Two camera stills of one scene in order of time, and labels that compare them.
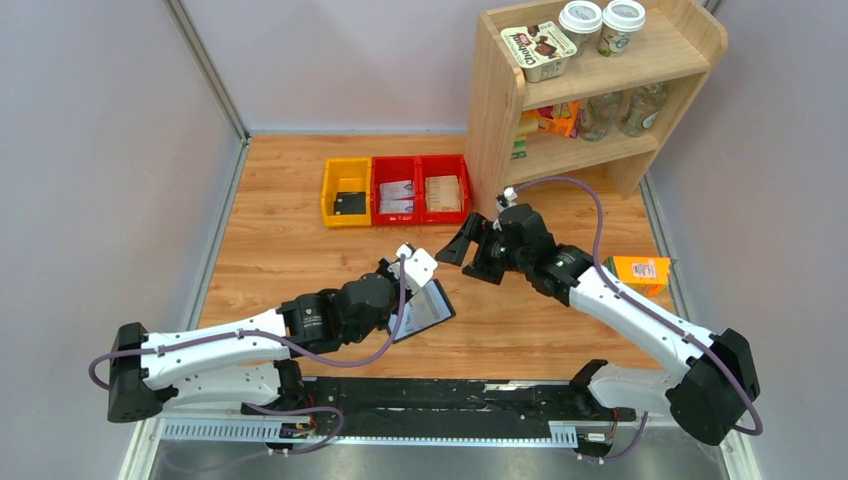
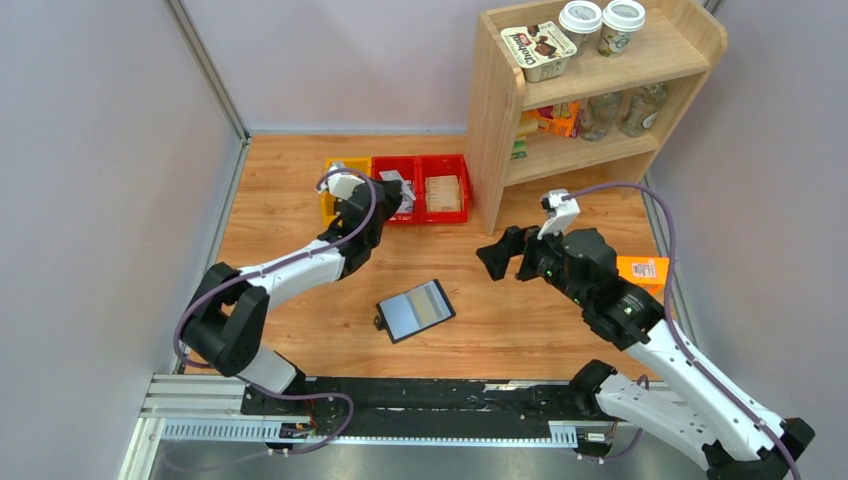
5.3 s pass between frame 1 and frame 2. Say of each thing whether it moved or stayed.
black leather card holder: stayed
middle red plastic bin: stayed
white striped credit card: moved
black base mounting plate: stayed
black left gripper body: moved
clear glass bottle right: stayed
